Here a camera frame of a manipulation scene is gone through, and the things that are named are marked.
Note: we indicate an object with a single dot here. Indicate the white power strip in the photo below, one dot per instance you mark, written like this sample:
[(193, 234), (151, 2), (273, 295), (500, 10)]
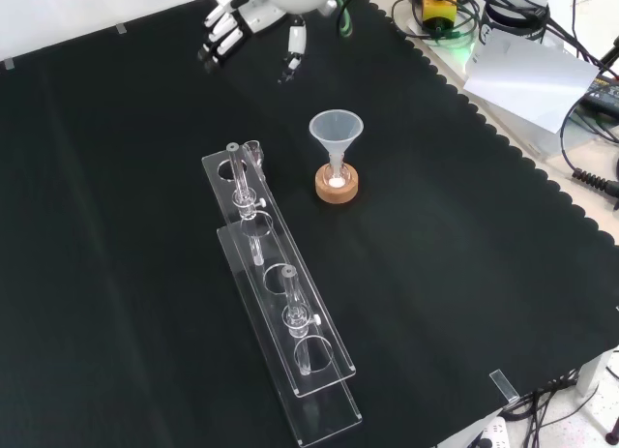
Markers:
[(491, 433)]

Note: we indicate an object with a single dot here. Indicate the yellow stop button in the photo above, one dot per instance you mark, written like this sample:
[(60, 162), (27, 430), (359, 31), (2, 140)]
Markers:
[(439, 8)]

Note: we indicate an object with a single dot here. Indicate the clear plastic funnel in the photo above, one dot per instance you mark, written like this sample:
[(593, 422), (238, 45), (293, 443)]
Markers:
[(336, 128)]

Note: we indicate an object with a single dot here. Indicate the clear plastic clip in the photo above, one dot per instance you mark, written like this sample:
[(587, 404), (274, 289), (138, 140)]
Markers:
[(503, 386)]

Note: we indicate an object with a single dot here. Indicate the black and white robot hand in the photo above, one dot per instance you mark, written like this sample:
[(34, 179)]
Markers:
[(261, 12)]

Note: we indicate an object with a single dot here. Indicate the pale board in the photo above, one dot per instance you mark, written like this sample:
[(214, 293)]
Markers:
[(527, 80)]

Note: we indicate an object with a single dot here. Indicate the black cloth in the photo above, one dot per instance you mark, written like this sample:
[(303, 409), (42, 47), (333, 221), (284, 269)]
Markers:
[(145, 225)]

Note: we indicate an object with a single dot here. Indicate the black device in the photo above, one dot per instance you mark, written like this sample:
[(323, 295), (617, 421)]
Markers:
[(604, 94)]

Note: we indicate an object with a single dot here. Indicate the clear funnel stand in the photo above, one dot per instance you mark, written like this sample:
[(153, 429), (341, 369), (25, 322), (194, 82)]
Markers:
[(290, 293)]

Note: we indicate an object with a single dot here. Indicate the clear round-bottom flask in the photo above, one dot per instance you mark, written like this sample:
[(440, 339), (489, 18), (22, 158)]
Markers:
[(336, 174)]

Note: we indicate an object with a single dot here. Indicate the grey tape piece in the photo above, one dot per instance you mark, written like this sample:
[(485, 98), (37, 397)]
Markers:
[(121, 29), (8, 64)]

